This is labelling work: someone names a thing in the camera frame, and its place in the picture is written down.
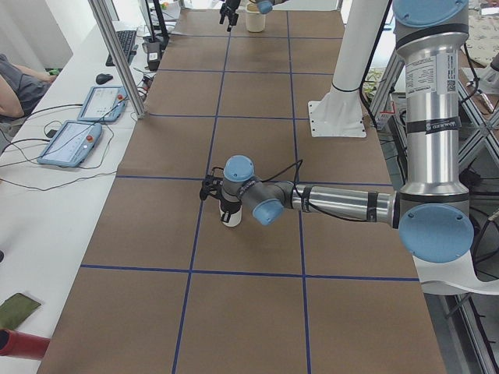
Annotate far blue teach pendant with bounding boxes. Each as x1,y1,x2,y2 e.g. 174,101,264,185
77,85,128,122

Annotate aluminium frame post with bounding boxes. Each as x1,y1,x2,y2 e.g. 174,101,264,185
88,0,145,119

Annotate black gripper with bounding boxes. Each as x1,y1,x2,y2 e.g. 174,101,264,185
219,188,242,205
219,0,240,32

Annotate black power adapter box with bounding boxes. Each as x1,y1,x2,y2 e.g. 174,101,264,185
143,41,162,72

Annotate black keyboard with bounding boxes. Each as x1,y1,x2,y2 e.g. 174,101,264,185
115,30,138,65

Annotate red cylinder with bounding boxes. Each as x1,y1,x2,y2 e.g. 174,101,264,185
1,329,51,361

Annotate white curved paper sheet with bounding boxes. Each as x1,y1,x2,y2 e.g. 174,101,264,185
412,252,498,295

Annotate white pedestal column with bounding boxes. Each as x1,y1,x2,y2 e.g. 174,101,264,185
308,0,391,138

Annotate blue teach pendant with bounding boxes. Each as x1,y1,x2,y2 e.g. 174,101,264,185
77,85,128,122
37,121,102,168

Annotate white cup with handle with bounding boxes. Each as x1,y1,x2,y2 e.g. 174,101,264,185
219,202,242,228

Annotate seated person grey shirt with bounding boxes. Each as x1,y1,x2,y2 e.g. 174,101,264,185
1,54,57,122

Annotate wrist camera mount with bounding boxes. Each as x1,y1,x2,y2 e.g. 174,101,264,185
199,175,223,201

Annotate near blue teach pendant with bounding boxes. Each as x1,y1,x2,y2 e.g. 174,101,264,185
37,121,102,168

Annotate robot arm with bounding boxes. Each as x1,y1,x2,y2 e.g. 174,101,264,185
214,1,473,263
219,0,284,33

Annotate black computer mouse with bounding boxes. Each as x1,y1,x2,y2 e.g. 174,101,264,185
95,73,113,85

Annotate green cloth pouch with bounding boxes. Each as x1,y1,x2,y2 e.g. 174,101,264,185
1,293,41,330

